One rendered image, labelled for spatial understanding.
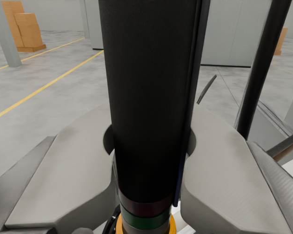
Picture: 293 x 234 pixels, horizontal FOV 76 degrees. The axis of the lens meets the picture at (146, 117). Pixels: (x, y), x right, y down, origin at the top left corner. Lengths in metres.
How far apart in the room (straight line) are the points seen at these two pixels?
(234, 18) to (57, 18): 11.09
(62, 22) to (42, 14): 1.31
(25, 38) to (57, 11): 6.15
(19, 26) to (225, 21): 6.74
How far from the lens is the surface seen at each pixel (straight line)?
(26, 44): 8.53
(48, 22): 14.77
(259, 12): 5.93
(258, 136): 1.45
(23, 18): 8.33
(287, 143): 0.31
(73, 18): 13.87
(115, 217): 0.42
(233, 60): 5.99
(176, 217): 0.19
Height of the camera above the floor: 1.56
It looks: 31 degrees down
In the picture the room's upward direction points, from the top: straight up
